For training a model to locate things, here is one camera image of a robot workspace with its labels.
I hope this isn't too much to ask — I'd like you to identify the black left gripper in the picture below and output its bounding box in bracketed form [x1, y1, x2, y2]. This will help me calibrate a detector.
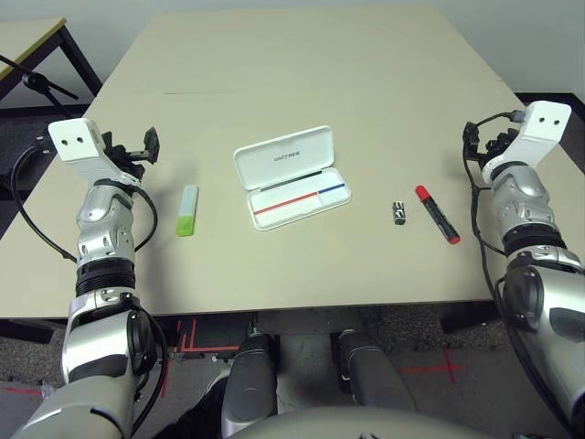
[102, 127, 162, 181]

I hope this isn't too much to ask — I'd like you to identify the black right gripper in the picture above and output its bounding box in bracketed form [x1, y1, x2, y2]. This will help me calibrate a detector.
[463, 120, 520, 161]

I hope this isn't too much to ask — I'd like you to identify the red and black marker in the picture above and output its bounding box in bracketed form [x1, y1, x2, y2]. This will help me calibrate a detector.
[414, 185, 462, 246]

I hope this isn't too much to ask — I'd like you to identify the white plastic pencil case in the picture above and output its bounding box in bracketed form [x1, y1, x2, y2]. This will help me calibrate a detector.
[232, 124, 352, 232]

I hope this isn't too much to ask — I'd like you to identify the black tripod stand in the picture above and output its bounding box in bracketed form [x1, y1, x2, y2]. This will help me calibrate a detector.
[0, 54, 80, 120]

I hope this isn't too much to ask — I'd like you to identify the black table base beam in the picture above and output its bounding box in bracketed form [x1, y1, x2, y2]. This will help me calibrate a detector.
[0, 318, 66, 345]
[441, 301, 500, 335]

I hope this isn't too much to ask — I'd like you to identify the grey robot right leg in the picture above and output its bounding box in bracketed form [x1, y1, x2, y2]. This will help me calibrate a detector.
[331, 328, 417, 412]

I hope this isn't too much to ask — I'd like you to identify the grey robot leg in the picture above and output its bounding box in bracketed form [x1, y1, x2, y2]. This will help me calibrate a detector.
[331, 328, 417, 412]
[218, 331, 281, 435]

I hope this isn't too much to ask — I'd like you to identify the grey robot left leg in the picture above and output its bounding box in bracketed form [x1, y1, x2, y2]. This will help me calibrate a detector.
[218, 331, 281, 435]

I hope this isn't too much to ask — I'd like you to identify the grey robot torso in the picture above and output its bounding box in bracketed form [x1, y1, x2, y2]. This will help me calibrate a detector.
[223, 406, 504, 439]

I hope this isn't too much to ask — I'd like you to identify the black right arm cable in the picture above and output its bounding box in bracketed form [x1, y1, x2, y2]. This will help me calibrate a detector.
[463, 109, 585, 439]

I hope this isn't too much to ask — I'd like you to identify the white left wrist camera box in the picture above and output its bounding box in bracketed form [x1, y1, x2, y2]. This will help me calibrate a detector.
[48, 117, 141, 184]

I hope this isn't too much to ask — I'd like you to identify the beige side table black frame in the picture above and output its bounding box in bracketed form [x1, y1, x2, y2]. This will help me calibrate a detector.
[0, 16, 104, 120]

